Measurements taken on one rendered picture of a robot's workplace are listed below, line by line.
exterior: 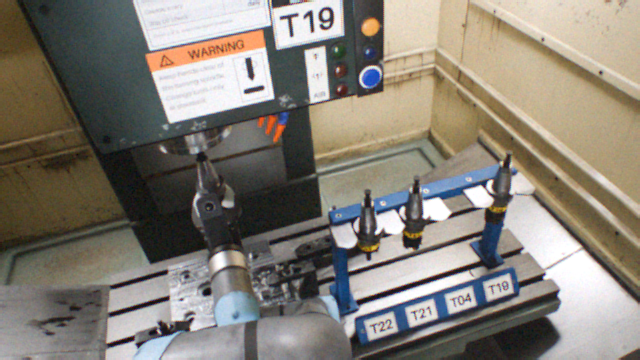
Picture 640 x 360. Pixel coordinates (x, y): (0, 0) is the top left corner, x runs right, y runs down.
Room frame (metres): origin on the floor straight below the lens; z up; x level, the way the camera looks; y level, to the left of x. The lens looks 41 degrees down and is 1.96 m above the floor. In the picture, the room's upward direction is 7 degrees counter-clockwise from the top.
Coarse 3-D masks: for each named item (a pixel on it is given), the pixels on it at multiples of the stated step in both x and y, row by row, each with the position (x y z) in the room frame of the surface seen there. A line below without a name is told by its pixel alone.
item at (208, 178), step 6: (198, 162) 0.76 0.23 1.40; (204, 162) 0.76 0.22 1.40; (210, 162) 0.77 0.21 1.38; (198, 168) 0.76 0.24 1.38; (204, 168) 0.75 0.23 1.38; (210, 168) 0.76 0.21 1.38; (198, 174) 0.76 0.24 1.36; (204, 174) 0.75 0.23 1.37; (210, 174) 0.75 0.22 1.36; (216, 174) 0.77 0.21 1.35; (204, 180) 0.75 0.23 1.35; (210, 180) 0.75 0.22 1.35; (216, 180) 0.76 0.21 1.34; (204, 186) 0.75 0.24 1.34; (210, 186) 0.75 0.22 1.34
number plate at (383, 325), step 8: (392, 312) 0.63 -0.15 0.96; (368, 320) 0.61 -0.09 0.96; (376, 320) 0.61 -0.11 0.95; (384, 320) 0.61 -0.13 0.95; (392, 320) 0.61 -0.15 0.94; (368, 328) 0.60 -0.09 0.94; (376, 328) 0.60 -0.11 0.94; (384, 328) 0.60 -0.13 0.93; (392, 328) 0.60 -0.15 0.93; (368, 336) 0.59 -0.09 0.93; (376, 336) 0.59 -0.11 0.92
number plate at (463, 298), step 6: (468, 288) 0.67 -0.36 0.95; (450, 294) 0.66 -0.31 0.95; (456, 294) 0.66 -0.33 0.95; (462, 294) 0.66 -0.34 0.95; (468, 294) 0.66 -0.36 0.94; (450, 300) 0.65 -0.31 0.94; (456, 300) 0.65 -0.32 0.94; (462, 300) 0.65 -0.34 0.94; (468, 300) 0.65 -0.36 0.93; (474, 300) 0.65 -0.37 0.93; (450, 306) 0.64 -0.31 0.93; (456, 306) 0.64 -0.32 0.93; (462, 306) 0.64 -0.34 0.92; (468, 306) 0.64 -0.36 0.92; (450, 312) 0.63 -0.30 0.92
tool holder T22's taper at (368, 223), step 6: (372, 204) 0.68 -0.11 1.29; (366, 210) 0.67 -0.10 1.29; (372, 210) 0.67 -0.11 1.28; (360, 216) 0.68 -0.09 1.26; (366, 216) 0.67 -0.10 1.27; (372, 216) 0.67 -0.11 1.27; (360, 222) 0.67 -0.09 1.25; (366, 222) 0.66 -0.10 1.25; (372, 222) 0.66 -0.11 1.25; (360, 228) 0.67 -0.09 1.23; (366, 228) 0.66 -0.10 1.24; (372, 228) 0.66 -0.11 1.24
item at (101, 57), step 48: (48, 0) 0.55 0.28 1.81; (96, 0) 0.56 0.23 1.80; (48, 48) 0.55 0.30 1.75; (96, 48) 0.55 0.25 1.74; (144, 48) 0.56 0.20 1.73; (288, 48) 0.60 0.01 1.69; (96, 96) 0.55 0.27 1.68; (144, 96) 0.56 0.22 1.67; (288, 96) 0.60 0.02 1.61; (96, 144) 0.55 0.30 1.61; (144, 144) 0.56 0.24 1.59
